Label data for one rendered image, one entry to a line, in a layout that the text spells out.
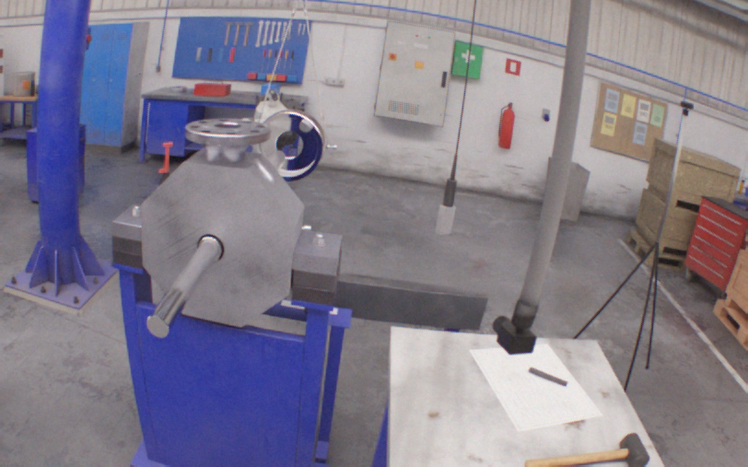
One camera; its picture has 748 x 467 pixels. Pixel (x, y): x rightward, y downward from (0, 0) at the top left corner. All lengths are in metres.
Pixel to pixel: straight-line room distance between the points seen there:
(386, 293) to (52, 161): 2.26
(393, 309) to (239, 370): 0.62
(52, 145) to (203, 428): 2.05
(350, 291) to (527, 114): 5.17
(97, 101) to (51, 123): 3.98
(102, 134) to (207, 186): 5.84
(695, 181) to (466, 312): 4.42
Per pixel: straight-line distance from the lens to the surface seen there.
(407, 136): 6.77
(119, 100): 7.11
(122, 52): 7.07
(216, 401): 1.93
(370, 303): 2.02
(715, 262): 5.71
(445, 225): 2.46
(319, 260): 1.55
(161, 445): 2.22
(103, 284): 3.70
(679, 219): 6.08
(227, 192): 1.52
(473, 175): 6.92
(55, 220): 3.53
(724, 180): 6.34
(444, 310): 2.04
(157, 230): 1.64
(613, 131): 7.30
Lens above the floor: 1.72
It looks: 19 degrees down
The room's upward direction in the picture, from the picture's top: 8 degrees clockwise
